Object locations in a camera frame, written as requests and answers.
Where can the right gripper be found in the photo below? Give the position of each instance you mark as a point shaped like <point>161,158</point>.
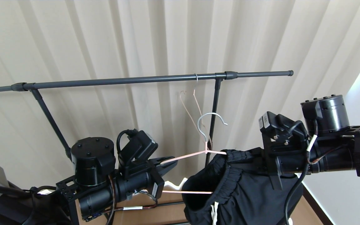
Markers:
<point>292,162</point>

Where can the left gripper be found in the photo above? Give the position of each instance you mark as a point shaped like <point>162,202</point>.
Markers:
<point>136,186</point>

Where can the pink clothes hanger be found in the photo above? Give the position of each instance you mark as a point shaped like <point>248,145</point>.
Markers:
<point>195,84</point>
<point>186,192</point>

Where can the black shorts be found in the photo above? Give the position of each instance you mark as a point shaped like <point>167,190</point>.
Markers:
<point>255,193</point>

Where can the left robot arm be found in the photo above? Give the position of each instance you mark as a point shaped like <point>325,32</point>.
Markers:
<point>94,159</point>

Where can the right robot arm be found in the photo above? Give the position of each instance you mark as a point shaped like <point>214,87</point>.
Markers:
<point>327,115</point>

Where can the black clothes rack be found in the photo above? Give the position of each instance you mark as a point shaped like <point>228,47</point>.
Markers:
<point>120,80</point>

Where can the beige curtain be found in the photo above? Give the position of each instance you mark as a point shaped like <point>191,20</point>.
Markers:
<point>136,37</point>

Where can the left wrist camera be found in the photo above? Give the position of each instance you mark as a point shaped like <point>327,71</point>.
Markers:
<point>139,145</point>

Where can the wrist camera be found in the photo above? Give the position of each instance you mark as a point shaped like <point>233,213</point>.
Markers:
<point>139,145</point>
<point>270,123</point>

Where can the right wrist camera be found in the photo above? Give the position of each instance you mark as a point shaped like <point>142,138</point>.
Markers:
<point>270,123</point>

